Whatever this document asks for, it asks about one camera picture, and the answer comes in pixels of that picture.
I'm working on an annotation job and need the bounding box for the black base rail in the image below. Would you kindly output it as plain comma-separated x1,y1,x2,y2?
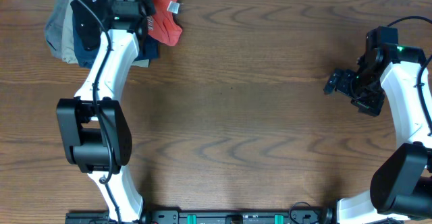
65,209,338,224

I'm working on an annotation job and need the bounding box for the red t-shirt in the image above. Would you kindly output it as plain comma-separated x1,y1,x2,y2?
147,0,182,46

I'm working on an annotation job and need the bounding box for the beige folded garment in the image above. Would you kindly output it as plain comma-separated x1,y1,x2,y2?
61,0,159,69

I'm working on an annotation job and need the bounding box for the black folded shirt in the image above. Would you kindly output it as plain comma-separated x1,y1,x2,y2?
71,0,111,51

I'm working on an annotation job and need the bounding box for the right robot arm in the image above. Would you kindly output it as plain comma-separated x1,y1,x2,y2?
323,26,431,223

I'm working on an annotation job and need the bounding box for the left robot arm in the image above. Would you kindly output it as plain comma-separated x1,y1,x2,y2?
56,0,152,223

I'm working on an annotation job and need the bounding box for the grey folded garment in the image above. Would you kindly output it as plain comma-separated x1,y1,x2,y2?
44,0,73,62

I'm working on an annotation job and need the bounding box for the navy blue folded garment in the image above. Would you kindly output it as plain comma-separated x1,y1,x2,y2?
72,0,160,69

